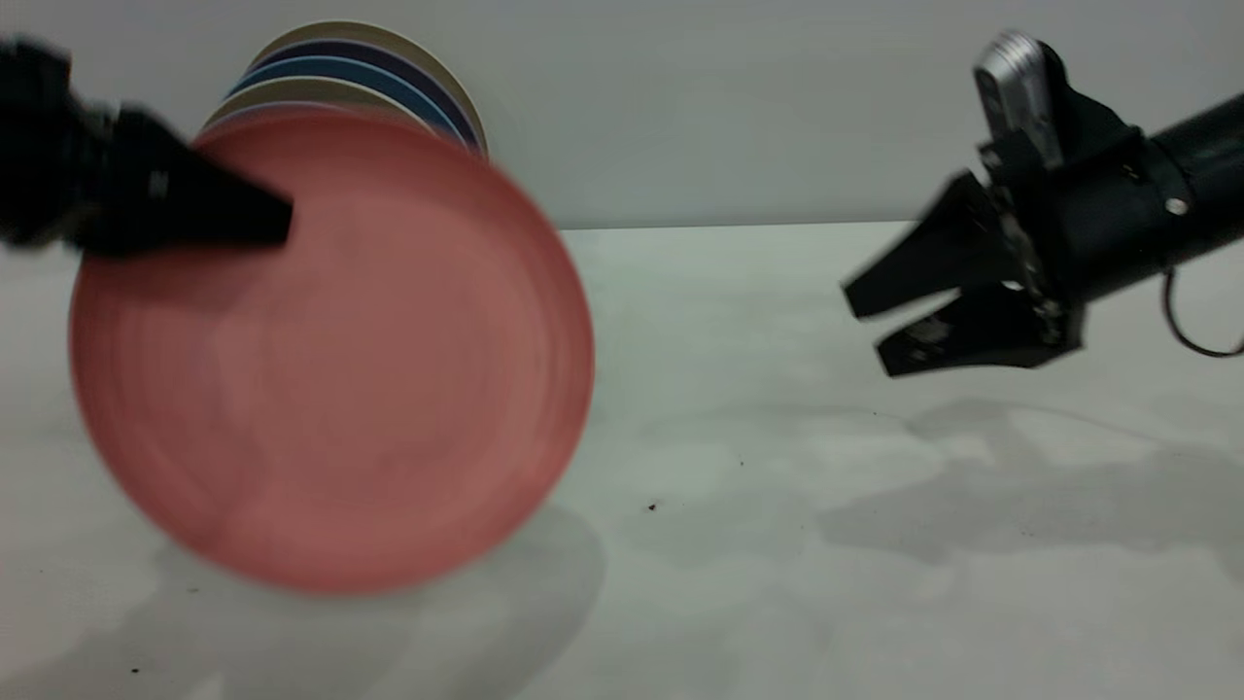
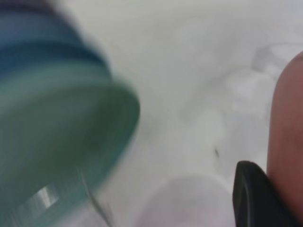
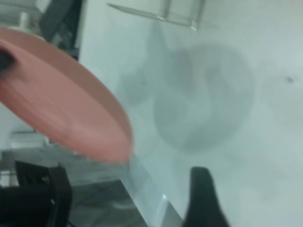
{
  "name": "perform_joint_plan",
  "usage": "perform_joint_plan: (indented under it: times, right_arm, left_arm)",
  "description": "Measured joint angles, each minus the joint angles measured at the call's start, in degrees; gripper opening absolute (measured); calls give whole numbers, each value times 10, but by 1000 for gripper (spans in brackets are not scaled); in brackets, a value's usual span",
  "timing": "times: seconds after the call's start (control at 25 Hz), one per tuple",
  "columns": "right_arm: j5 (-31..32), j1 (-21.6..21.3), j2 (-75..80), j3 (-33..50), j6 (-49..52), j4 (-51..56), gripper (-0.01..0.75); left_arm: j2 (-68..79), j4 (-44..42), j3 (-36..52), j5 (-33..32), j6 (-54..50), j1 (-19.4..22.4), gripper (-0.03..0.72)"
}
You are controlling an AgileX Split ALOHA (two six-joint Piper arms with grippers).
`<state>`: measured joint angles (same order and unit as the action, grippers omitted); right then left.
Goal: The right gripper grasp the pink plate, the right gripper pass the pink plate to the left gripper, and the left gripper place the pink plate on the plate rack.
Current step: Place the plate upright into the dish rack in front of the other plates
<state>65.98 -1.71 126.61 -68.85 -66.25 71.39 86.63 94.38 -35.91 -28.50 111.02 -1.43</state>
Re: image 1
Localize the pink round plastic plate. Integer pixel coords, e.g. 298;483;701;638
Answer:
68;105;597;596

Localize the thin black cable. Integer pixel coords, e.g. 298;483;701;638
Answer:
1162;267;1244;359

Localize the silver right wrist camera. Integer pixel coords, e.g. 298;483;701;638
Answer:
974;30;1069;172

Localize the beige round plastic plate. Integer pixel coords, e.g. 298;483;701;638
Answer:
250;21;490;158
201;77;434;133

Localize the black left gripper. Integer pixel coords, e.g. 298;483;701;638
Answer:
0;37;294;260

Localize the blue round plastic plate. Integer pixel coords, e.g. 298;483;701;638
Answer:
229;56;478;148

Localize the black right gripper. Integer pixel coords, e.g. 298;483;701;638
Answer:
841;124;1198;379

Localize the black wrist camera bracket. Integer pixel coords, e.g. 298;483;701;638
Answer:
1038;41;1141;157

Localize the dark purple round plate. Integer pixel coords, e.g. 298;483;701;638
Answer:
253;39;485;153

